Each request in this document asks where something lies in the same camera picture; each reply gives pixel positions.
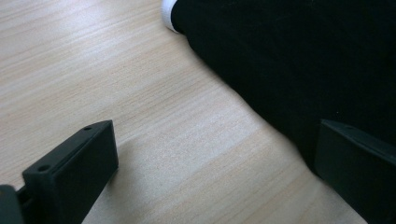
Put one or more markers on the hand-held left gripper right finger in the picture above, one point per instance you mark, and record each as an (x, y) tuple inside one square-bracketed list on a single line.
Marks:
[(358, 168)]

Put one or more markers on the black garment with white trim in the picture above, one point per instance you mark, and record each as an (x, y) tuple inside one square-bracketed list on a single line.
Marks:
[(295, 56)]

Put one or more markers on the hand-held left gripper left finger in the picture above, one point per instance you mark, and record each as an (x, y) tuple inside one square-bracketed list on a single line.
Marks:
[(74, 168)]

